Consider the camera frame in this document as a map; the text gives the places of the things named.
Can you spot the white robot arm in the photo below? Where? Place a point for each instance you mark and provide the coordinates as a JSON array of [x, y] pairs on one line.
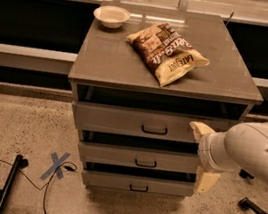
[[244, 146]]

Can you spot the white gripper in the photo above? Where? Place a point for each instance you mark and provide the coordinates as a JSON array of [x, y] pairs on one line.
[[205, 151]]

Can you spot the grey drawer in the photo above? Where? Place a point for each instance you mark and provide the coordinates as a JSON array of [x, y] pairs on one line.
[[140, 123], [136, 157], [137, 184]]

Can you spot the white paper bowl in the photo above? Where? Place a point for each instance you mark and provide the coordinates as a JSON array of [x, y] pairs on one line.
[[111, 16]]

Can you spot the blue tape cross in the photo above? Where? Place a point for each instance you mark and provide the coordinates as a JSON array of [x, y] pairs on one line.
[[56, 165]]

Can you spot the brown yellow chip bag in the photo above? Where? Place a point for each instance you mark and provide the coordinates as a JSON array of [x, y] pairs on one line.
[[166, 53]]

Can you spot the grey bottom drawer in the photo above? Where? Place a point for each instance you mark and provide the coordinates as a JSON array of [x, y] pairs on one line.
[[137, 184]]

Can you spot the grey drawer cabinet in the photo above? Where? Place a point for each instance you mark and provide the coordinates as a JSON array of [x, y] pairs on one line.
[[109, 71]]

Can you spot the black chair base leg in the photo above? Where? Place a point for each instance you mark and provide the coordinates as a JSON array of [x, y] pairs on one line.
[[246, 203]]

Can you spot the black stand leg right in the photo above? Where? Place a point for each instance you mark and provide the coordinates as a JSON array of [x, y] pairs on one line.
[[245, 174]]

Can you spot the grey top drawer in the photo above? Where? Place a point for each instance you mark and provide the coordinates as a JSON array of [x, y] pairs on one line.
[[140, 123]]

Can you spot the grey middle drawer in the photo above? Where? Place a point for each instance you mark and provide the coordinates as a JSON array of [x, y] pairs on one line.
[[136, 157]]

